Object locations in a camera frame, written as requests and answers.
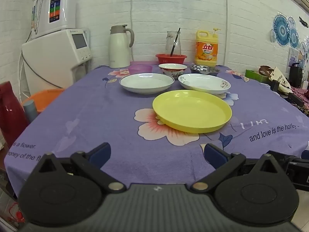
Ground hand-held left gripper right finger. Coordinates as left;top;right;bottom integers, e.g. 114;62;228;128
191;143;288;195

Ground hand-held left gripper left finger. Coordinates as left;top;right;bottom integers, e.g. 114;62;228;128
30;142;127;194

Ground yellow plastic plate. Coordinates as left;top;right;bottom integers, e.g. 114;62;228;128
152;90;233;134

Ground white plate with flower print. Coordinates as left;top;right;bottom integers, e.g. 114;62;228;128
178;74;231;95

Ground plain white plate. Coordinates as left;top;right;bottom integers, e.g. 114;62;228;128
119;73;175;95

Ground stainless steel bowl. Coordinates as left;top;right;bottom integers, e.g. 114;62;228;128
190;65;221;76

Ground white bowl with red pattern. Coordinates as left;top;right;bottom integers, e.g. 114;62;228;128
159;63;188;78

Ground purple floral tablecloth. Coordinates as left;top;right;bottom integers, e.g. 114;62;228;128
3;64;303;199

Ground black device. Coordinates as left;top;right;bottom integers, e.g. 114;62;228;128
287;93;305;107

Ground orange plastic basin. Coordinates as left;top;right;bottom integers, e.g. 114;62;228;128
21;88;65;113

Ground grey cup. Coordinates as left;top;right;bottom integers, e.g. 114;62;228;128
23;101;38;124

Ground pink patterned cloth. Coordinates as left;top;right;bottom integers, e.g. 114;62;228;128
290;86;309;116

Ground green box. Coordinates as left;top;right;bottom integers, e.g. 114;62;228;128
245;69;269;84

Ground purple plastic bowl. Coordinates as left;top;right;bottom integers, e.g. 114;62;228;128
128;64;153;75

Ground beige tote bag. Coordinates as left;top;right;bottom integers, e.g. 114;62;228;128
259;66;294;95

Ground black kettle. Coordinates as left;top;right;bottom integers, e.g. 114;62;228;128
289;63;303;89

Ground dark red thermos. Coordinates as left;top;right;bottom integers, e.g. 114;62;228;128
0;81;28;148

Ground yellow detergent bottle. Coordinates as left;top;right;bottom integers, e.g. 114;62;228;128
195;28;222;68

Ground white thermos jug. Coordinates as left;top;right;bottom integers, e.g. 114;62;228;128
108;25;135;68

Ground white countertop water dispenser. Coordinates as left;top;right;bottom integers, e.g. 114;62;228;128
21;28;92;90

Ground red plastic basket bowl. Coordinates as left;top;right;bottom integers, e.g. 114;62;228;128
155;54;187;65

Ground clear glass jar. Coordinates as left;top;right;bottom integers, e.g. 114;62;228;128
166;31;181;56

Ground small blue paper fan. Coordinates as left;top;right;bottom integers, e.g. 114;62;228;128
289;28;300;49

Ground large blue paper fan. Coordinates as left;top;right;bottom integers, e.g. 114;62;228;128
272;14;291;46

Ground wall pictures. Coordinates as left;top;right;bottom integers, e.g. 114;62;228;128
288;35;309;69

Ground white wall pipe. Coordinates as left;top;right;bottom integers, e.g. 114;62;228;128
224;0;229;66

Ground white hanging cord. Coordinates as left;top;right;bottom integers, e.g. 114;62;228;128
130;0;134;62

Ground white wall water purifier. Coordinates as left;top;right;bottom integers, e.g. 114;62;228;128
31;0;77;39

